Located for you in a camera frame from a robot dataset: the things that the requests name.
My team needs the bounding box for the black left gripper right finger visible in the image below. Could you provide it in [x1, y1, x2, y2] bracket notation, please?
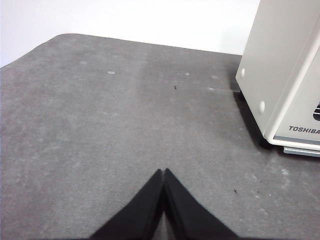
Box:
[162, 167, 241, 240]

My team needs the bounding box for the silver oven crumb tray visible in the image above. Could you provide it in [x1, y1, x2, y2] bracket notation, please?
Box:
[283, 146, 320, 158]

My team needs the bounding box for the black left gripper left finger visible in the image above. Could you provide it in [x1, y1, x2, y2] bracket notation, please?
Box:
[89, 168, 165, 240]

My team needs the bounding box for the cream toaster oven body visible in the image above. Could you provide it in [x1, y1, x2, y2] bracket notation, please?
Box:
[235, 0, 320, 159]

